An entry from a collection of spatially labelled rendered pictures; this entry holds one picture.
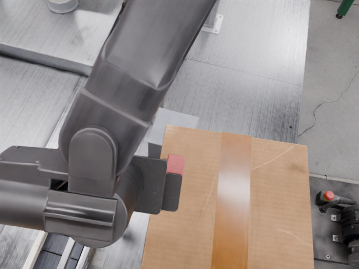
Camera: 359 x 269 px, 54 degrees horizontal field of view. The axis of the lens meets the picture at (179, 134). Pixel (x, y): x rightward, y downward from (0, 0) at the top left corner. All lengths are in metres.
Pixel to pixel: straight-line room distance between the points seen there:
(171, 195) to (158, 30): 0.23
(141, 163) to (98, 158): 0.15
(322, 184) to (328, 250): 0.29
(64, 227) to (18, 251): 0.54
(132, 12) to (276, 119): 0.78
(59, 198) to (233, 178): 0.32
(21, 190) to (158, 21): 0.18
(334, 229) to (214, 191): 1.08
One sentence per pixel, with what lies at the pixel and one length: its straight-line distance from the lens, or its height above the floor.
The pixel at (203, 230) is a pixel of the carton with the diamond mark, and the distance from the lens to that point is 0.53.
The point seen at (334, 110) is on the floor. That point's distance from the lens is 2.23.
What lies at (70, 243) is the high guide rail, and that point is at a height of 0.96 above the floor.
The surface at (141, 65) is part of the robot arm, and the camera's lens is 0.26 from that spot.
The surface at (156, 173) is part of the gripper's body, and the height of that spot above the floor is 1.26.
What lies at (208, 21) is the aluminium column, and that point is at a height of 0.84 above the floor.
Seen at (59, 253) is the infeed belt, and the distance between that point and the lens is 0.78.
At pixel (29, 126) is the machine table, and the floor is 0.83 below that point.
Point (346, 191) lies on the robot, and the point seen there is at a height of 0.24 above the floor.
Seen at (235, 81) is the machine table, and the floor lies 0.83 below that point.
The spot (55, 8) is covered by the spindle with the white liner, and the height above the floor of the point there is 0.89.
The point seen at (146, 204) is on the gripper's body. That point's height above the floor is 1.23.
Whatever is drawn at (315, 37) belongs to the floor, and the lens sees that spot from 2.57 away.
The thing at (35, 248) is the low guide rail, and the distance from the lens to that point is 0.76.
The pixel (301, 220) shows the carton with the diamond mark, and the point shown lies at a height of 1.12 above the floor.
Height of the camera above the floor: 1.63
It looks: 60 degrees down
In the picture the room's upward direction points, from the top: 8 degrees clockwise
